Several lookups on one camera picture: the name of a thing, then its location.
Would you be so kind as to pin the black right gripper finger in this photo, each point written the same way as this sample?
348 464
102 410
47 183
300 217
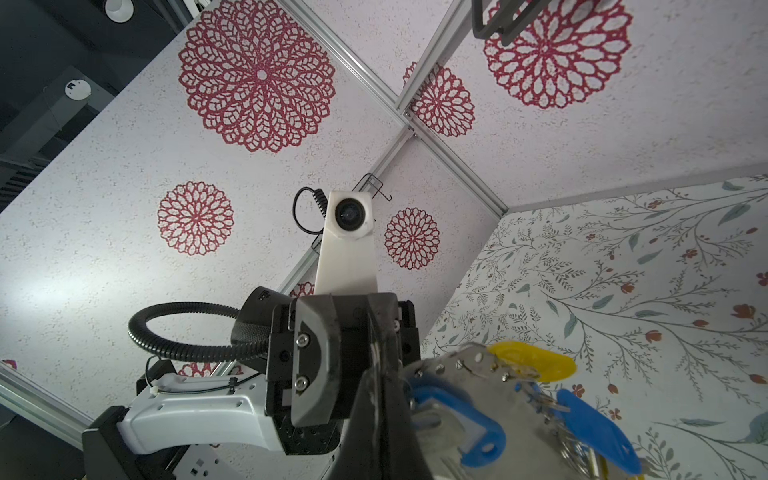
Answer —
380 441

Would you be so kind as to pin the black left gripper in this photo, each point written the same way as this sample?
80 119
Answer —
319 347

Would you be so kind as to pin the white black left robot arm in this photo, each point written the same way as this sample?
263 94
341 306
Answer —
196 392

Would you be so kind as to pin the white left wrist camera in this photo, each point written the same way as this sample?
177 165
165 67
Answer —
347 261

